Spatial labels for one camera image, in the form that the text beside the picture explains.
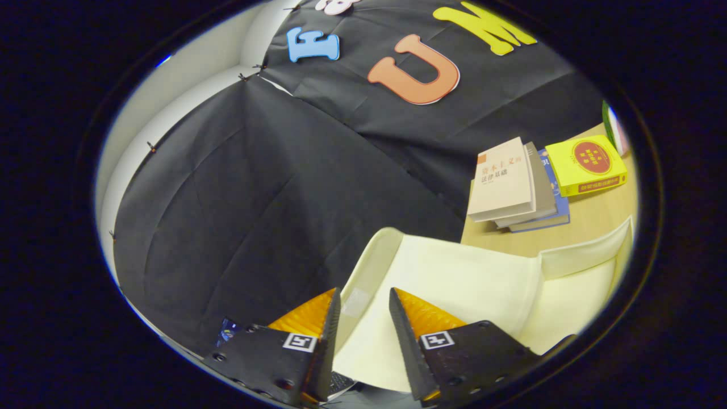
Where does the yellow book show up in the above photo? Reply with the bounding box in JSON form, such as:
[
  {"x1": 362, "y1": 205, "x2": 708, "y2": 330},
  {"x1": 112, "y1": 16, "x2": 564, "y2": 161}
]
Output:
[{"x1": 544, "y1": 135, "x2": 628, "y2": 198}]

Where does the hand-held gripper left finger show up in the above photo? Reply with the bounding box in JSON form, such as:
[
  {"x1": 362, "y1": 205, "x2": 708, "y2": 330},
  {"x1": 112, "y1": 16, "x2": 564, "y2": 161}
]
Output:
[{"x1": 202, "y1": 287, "x2": 342, "y2": 407}]

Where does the watermelon slice plush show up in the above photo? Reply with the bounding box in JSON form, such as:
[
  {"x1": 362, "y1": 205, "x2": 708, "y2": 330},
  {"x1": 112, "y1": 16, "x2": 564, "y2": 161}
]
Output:
[{"x1": 602, "y1": 101, "x2": 628, "y2": 157}]

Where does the blue book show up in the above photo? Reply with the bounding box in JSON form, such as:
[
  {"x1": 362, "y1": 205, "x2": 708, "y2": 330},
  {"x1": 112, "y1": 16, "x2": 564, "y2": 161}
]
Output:
[{"x1": 508, "y1": 149, "x2": 571, "y2": 233}]

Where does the grey book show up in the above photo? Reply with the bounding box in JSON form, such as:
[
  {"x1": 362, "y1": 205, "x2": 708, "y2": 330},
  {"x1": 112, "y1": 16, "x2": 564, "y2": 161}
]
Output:
[{"x1": 494, "y1": 142, "x2": 558, "y2": 229}]

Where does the cream fabric storage box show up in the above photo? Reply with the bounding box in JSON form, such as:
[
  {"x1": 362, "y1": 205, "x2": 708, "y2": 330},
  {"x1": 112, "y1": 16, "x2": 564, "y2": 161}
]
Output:
[{"x1": 332, "y1": 216, "x2": 634, "y2": 394}]

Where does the beige book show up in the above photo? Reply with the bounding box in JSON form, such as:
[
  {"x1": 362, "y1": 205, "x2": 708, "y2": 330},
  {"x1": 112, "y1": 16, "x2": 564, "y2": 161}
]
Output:
[{"x1": 467, "y1": 136, "x2": 537, "y2": 223}]

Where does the black backdrop cloth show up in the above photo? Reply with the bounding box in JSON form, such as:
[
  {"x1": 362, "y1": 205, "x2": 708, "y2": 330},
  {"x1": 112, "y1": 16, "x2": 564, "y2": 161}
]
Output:
[{"x1": 111, "y1": 0, "x2": 605, "y2": 356}]

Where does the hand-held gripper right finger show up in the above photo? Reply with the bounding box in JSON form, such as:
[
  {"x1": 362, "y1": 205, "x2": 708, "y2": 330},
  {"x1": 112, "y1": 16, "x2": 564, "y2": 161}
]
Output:
[{"x1": 388, "y1": 287, "x2": 540, "y2": 408}]

